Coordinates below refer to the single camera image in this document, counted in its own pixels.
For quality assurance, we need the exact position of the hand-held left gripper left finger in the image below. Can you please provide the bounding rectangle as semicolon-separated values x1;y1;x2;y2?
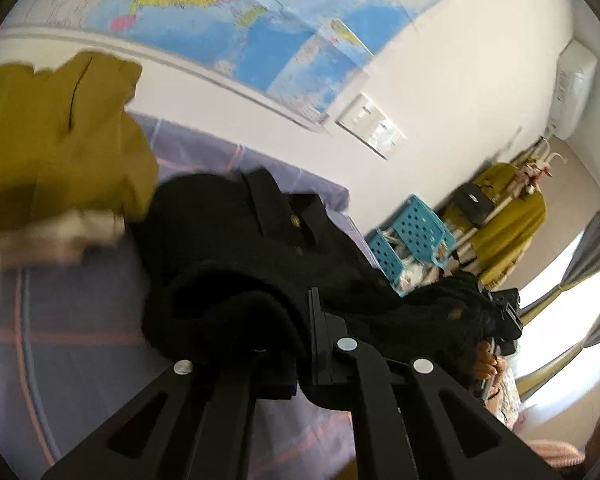
40;347;301;480

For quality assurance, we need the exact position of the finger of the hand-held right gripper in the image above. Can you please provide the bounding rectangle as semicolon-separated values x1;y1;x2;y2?
482;287;525;341

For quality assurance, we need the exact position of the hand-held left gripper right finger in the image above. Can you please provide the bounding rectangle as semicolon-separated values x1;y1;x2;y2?
307;287;563;480

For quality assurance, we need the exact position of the black coat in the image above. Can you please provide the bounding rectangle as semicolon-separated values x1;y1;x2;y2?
127;167;501;401

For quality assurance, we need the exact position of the person's right hand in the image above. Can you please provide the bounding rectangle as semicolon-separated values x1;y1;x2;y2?
472;342;506;401

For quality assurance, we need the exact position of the hanging mustard garment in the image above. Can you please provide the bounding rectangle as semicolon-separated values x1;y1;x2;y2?
440;162;548;288

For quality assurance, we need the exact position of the crumpled white plastic bag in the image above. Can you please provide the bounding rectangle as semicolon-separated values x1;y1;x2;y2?
397;260;438;296

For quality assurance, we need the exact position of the black handbag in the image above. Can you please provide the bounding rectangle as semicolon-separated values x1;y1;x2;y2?
452;183;496;226

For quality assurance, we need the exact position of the teal perforated plastic basket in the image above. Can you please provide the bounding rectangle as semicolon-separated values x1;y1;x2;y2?
365;229;406;293
392;195;456;266

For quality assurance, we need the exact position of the beige plush toy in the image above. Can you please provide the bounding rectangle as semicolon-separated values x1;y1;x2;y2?
512;152;561;196

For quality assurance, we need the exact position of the purple plaid bed sheet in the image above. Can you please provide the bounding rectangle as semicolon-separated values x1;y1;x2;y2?
0;112;361;480

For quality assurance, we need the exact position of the white air conditioner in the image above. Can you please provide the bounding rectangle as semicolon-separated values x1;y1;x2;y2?
547;40;598;140

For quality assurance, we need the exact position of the folded pink garment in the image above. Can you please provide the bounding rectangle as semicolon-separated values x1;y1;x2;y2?
0;240;86;273

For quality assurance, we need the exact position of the folded mustard garment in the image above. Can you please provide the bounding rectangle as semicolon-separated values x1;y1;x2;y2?
0;50;160;236

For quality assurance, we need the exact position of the white wall switch plate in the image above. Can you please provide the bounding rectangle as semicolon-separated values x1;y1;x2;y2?
385;132;408;161

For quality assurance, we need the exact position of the white wall socket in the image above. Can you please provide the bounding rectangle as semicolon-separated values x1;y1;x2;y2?
336;92;376;133
365;115;398;151

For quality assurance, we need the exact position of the colourful wall map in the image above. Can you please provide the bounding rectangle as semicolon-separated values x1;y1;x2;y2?
10;0;476;126

